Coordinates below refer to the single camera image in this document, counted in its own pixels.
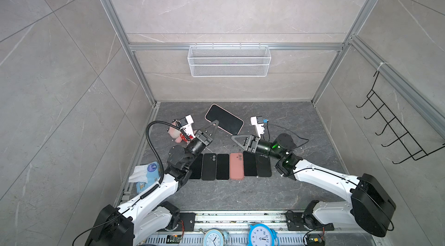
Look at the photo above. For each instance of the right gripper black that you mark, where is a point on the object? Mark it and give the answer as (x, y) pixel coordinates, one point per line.
(251, 144)

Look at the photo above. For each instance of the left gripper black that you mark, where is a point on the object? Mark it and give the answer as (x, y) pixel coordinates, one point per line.
(203, 138)

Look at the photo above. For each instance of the dark phone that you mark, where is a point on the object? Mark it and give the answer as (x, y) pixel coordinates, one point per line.
(227, 121)

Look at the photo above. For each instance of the red phone case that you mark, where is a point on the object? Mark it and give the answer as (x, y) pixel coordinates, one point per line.
(236, 166)

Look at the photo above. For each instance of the black phone case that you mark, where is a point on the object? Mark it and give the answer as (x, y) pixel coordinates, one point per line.
(263, 166)
(209, 166)

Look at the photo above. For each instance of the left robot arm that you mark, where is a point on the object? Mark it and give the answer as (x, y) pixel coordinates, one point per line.
(148, 212)

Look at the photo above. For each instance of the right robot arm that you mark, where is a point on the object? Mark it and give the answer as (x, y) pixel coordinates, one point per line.
(365, 203)

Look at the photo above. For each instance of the pink plush toy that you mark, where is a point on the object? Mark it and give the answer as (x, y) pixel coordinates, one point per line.
(174, 134)

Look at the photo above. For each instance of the blue wet wipes pack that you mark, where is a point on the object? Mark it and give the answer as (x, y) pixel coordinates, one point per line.
(145, 175)

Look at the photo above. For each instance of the blue alarm clock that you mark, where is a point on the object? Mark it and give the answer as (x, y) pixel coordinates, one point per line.
(261, 235)

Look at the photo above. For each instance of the white alarm clock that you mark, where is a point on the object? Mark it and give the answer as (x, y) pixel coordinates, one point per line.
(213, 237)

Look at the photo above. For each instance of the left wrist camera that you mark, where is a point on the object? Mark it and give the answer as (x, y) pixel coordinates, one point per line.
(187, 133)

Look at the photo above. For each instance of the white wire basket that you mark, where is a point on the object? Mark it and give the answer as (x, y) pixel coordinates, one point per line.
(229, 61)

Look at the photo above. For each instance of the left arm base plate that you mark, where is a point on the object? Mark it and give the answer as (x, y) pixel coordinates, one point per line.
(183, 221)

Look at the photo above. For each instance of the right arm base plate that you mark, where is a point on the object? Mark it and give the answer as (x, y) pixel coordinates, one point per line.
(299, 221)

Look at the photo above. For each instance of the black wall hook rack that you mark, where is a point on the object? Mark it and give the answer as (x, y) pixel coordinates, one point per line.
(395, 125)

